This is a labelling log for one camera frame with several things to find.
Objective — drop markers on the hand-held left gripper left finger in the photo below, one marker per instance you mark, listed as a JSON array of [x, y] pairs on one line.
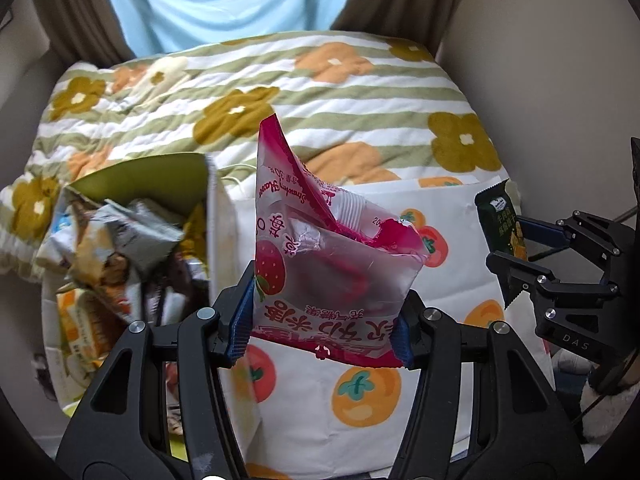
[[240, 312]]

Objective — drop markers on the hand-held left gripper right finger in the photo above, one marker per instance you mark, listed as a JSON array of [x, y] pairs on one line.
[[402, 342]]

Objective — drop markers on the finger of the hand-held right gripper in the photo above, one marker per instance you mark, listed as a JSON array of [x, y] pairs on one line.
[[520, 275], [545, 232]]

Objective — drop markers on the dark green snack packet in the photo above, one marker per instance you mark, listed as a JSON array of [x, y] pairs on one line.
[[500, 220]]

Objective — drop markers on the white persimmon print paper bag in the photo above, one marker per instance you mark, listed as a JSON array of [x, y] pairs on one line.
[[450, 400]]

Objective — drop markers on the pink strawberry snack packet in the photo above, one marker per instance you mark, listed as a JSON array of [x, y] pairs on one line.
[[325, 270]]

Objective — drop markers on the green cardboard box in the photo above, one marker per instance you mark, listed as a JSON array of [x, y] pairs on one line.
[[150, 180]]

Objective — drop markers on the pile of snack packets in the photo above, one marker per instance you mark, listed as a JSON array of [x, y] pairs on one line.
[[125, 240]]

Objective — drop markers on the floral striped blanket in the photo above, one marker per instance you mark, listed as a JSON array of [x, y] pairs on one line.
[[350, 100]]

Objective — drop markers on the brown curtain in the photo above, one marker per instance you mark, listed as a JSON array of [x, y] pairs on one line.
[[400, 0], [75, 5]]

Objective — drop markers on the light blue curtain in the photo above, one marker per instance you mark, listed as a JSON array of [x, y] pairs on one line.
[[225, 0]]

